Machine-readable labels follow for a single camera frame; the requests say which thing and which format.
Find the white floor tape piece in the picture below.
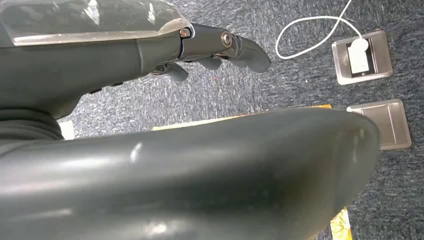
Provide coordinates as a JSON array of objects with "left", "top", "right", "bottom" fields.
[{"left": 58, "top": 120, "right": 76, "bottom": 141}]

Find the ribbed grey left arm sleeve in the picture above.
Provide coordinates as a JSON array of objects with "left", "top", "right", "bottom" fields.
[{"left": 0, "top": 107, "right": 64, "bottom": 148}]

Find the closed metal floor socket cover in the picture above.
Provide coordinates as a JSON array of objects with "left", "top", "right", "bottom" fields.
[{"left": 346, "top": 98, "right": 413, "bottom": 151}]

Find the white plug adapter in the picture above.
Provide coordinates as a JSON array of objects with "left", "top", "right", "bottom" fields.
[{"left": 347, "top": 37, "right": 371, "bottom": 75}]

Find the open metal floor socket box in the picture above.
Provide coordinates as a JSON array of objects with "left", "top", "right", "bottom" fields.
[{"left": 331, "top": 29, "right": 394, "bottom": 86}]

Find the white power cable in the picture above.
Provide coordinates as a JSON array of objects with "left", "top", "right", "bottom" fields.
[{"left": 274, "top": 0, "right": 365, "bottom": 61}]

